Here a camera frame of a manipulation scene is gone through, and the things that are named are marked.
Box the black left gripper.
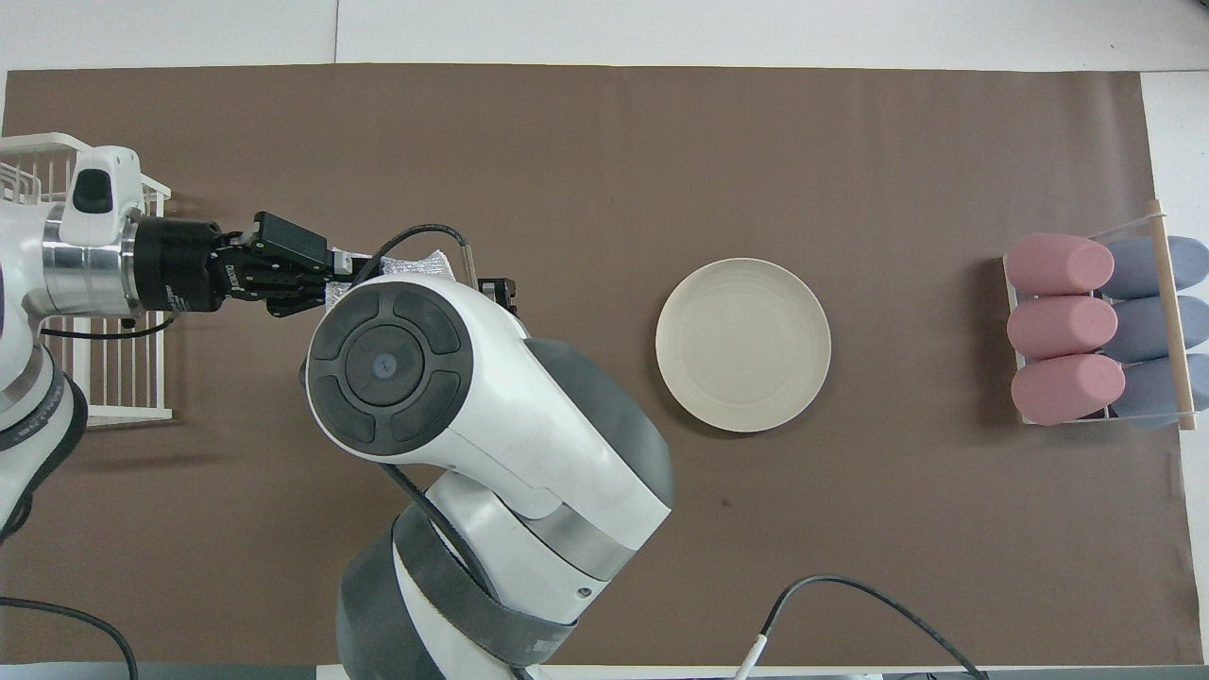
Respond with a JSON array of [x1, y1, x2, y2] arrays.
[[132, 211, 372, 318]]

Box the round cream plate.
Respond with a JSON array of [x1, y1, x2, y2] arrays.
[[656, 258, 833, 434]]

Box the brown table mat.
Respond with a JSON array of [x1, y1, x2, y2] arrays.
[[0, 63, 1206, 668]]

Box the pink plastic cup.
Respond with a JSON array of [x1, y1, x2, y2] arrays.
[[1004, 232, 1116, 298], [1010, 353, 1128, 427], [1006, 295, 1121, 361]]

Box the blue plastic cup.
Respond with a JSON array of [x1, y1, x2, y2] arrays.
[[1109, 353, 1209, 432], [1105, 297, 1209, 366], [1103, 235, 1209, 299]]

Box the cup rack with wooden rod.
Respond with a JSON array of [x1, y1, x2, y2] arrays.
[[1001, 198, 1200, 434]]

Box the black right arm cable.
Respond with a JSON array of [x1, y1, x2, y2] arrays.
[[349, 223, 989, 680]]

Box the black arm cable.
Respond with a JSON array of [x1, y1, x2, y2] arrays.
[[0, 314, 181, 680], [349, 223, 989, 680]]

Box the white wire dish rack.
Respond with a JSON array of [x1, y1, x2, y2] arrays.
[[0, 132, 175, 424]]

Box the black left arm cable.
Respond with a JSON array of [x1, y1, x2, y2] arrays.
[[0, 314, 181, 680]]

